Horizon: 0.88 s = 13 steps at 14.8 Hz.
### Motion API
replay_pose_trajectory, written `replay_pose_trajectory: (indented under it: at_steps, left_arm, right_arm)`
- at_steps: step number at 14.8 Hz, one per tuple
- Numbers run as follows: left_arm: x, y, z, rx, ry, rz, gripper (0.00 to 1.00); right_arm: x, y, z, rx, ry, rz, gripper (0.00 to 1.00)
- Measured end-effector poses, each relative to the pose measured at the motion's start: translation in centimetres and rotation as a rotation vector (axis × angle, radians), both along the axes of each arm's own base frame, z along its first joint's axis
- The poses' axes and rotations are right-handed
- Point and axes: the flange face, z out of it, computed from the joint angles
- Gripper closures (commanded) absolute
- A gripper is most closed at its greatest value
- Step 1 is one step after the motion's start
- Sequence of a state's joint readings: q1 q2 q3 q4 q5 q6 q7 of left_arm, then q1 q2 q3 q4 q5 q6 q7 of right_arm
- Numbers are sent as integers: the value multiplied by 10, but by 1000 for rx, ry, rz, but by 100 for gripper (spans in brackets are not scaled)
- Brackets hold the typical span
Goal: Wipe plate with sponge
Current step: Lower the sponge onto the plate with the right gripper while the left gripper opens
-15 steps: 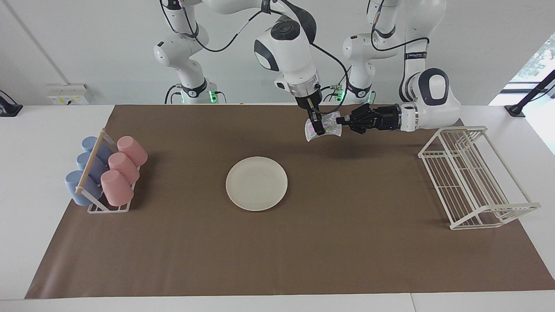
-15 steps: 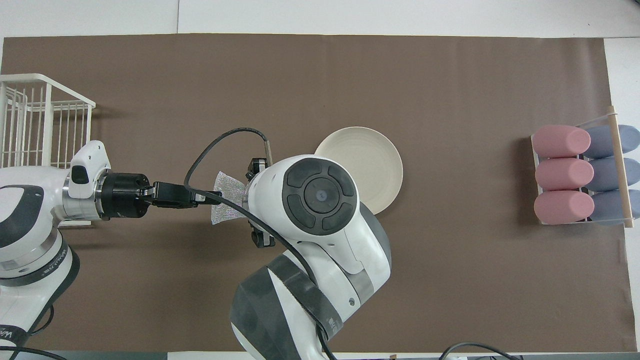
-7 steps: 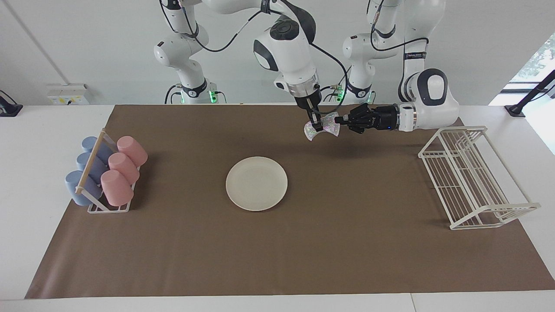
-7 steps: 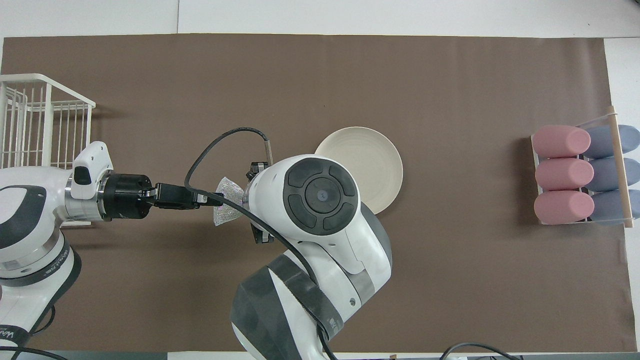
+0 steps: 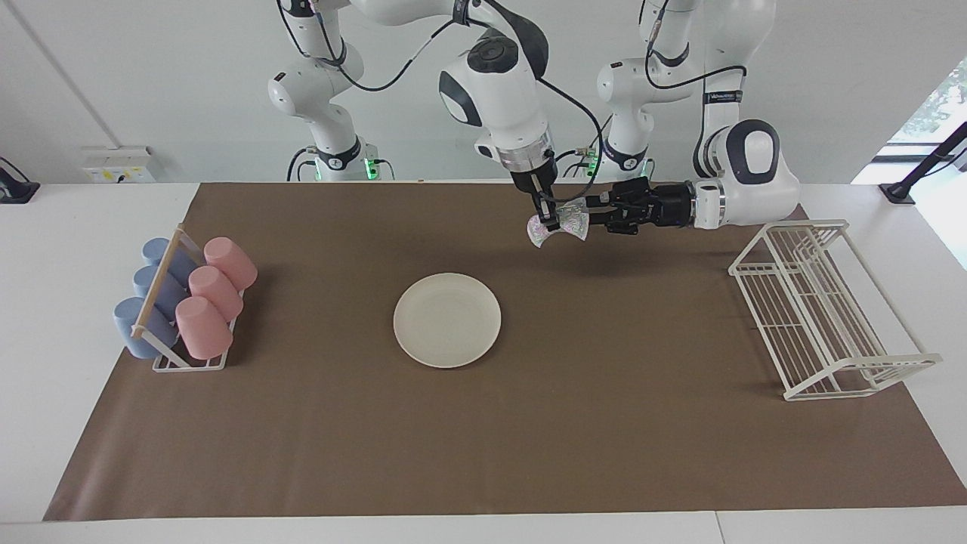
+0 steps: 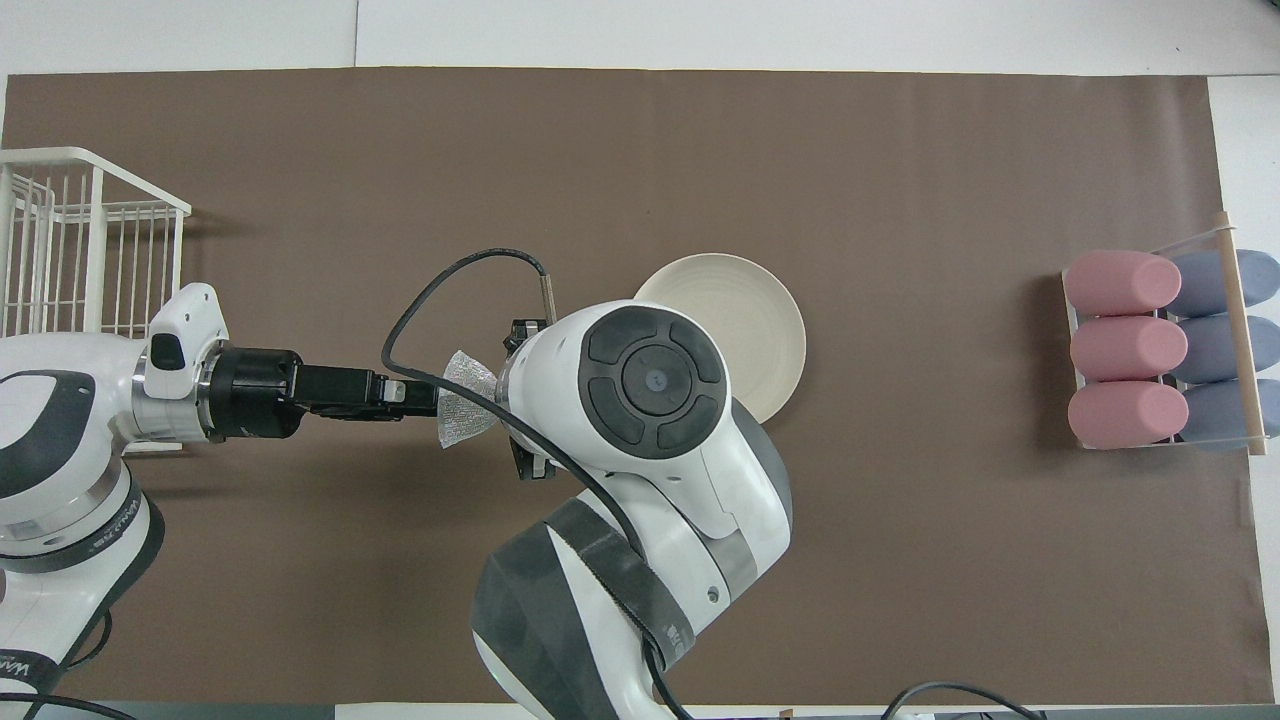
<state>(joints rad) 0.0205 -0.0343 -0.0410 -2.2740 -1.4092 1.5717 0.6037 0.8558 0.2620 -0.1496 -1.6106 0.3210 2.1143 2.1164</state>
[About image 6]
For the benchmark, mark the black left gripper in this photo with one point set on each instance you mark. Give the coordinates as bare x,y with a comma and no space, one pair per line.
255,395

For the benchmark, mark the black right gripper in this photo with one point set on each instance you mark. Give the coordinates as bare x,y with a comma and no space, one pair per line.
530,466

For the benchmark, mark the silver mesh sponge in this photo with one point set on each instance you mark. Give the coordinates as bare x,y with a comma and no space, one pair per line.
465,420

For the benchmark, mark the cream round plate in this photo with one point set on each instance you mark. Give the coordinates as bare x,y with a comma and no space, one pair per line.
740,310

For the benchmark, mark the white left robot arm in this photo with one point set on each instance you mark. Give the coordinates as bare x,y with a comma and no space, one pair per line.
50,355

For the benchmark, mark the brown table mat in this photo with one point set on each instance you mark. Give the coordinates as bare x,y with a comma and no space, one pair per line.
400,150

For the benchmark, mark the pink plastic cup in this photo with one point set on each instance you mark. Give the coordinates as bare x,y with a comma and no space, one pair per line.
1120,283
1125,349
1125,414

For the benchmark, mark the blue plastic cup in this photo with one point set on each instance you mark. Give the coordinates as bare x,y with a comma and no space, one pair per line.
1205,285
1210,412
1205,350

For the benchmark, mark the cup rack with wooden rod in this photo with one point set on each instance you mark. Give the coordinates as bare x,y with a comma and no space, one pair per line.
1246,380

